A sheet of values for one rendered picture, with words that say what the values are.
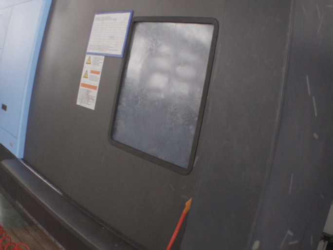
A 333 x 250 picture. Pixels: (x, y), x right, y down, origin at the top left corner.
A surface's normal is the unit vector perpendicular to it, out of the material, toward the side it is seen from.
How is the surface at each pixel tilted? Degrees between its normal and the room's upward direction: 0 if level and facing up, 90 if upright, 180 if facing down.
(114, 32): 86
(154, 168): 86
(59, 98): 86
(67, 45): 86
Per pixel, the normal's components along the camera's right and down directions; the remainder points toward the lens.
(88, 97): -0.73, -0.07
